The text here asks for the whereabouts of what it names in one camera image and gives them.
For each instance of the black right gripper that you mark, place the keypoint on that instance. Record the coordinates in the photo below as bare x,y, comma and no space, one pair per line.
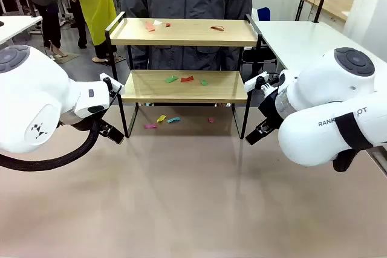
270,107

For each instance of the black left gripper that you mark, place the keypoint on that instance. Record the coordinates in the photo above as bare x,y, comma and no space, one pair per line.
104,125

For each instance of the large red-pink paper scrap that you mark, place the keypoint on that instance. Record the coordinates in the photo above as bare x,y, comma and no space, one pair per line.
150,27

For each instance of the orange-brown paper scrap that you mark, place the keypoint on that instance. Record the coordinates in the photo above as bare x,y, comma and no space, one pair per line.
216,27

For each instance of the white paper scrap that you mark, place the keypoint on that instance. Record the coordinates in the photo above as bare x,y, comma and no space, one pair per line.
157,22

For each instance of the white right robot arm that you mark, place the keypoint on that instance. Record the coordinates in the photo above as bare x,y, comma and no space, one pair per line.
317,137

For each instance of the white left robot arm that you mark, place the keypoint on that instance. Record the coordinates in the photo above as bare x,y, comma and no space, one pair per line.
30,89

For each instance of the magenta paper strip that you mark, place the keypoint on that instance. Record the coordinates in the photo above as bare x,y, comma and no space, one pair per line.
150,126

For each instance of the yellow paper scrap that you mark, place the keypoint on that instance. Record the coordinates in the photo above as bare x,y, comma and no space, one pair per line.
161,118

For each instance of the cyan paper scrap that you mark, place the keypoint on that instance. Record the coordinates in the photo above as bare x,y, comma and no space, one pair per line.
173,120

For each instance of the small green paper scrap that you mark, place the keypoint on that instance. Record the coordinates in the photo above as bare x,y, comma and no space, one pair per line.
204,82

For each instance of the large green paper scrap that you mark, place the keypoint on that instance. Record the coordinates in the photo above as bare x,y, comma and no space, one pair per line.
171,79

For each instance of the grey floor mat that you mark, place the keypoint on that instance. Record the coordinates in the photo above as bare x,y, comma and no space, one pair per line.
68,58

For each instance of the large white table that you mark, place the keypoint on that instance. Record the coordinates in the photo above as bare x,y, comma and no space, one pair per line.
302,37

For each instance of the white cloth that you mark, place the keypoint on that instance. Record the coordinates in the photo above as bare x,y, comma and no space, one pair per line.
253,14

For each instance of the blue chair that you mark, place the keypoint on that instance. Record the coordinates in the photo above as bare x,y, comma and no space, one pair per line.
264,13

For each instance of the person in yellow apron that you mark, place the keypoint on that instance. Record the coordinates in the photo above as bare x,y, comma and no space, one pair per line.
96,4

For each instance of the light wooden desk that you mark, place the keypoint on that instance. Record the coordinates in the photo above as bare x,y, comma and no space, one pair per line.
332,5

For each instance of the small white desk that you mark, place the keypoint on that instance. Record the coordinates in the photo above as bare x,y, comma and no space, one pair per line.
15,25

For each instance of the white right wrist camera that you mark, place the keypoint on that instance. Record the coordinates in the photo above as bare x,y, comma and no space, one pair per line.
252,84

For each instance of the two-tier wooden black-frame shelf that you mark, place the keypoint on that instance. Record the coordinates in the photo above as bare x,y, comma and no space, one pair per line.
181,39

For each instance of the grey metal rail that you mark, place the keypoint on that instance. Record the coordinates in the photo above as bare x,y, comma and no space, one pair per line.
382,161

